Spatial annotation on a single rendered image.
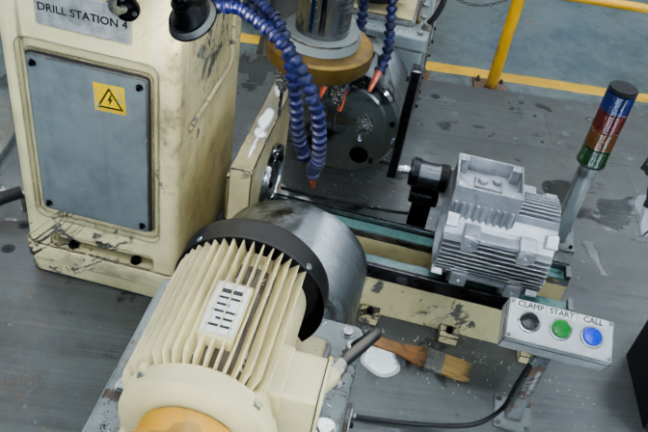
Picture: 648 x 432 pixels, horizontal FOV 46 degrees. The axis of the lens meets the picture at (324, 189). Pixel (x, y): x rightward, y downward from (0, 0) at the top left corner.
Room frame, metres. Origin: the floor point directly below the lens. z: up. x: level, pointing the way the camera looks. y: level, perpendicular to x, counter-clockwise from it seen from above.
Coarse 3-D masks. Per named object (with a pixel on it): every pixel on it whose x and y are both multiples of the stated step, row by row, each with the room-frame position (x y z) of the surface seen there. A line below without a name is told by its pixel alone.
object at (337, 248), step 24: (240, 216) 0.90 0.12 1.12; (264, 216) 0.88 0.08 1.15; (288, 216) 0.88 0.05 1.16; (312, 216) 0.89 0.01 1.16; (312, 240) 0.84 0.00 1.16; (336, 240) 0.86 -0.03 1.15; (336, 264) 0.82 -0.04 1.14; (360, 264) 0.87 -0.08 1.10; (336, 288) 0.78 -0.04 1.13; (360, 288) 0.84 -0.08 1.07; (336, 312) 0.75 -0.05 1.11
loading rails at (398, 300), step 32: (352, 224) 1.17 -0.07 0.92; (384, 224) 1.18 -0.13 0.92; (384, 256) 1.15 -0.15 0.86; (416, 256) 1.14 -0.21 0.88; (384, 288) 1.04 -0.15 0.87; (416, 288) 1.04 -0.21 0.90; (448, 288) 1.03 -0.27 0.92; (480, 288) 1.04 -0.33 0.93; (544, 288) 1.11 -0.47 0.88; (416, 320) 1.04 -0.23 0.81; (448, 320) 1.03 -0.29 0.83; (480, 320) 1.03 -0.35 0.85
